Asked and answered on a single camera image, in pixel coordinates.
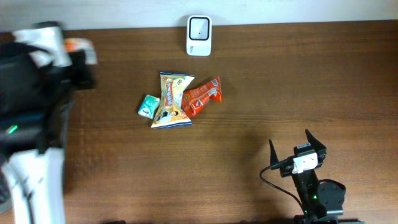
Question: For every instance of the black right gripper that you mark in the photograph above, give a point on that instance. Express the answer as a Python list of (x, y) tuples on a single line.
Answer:
[(319, 149)]

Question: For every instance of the teal tissue pack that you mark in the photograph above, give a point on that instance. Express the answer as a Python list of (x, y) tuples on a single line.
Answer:
[(149, 106)]

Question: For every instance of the white barcode scanner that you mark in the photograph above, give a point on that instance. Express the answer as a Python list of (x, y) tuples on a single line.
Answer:
[(199, 35)]

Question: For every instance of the red snack packet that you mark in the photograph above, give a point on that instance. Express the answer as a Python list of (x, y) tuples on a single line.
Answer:
[(194, 100)]

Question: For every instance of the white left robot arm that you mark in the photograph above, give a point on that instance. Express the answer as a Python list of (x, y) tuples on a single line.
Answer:
[(36, 97)]

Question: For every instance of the grey plastic mesh basket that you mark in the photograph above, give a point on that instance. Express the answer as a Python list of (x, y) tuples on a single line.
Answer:
[(64, 114)]

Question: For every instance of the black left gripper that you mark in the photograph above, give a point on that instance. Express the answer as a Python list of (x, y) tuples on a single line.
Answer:
[(78, 65)]

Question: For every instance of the orange white small packet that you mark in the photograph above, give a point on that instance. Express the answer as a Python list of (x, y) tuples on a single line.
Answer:
[(79, 44)]

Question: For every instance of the yellow wet wipes pack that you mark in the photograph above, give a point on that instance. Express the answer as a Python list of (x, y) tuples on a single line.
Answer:
[(170, 113)]

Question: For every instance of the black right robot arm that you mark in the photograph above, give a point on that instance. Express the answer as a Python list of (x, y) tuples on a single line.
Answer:
[(321, 200)]

